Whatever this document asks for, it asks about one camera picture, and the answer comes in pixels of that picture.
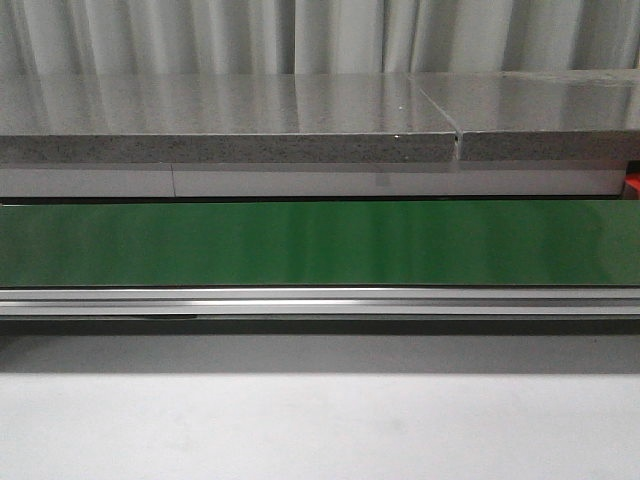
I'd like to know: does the red object at right edge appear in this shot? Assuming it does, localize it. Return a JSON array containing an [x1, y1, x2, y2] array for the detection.
[[622, 172, 640, 200]]

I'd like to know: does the green conveyor belt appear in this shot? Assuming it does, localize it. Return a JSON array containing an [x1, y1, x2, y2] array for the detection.
[[1, 200, 639, 287]]

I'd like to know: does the aluminium conveyor side rail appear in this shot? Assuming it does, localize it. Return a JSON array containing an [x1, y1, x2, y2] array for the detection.
[[1, 287, 639, 319]]

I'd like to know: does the grey stone counter slab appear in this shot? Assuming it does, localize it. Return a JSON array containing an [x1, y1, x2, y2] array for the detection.
[[0, 69, 640, 199]]

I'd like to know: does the grey pleated curtain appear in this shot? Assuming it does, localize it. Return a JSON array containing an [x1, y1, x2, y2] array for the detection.
[[1, 1, 639, 75]]

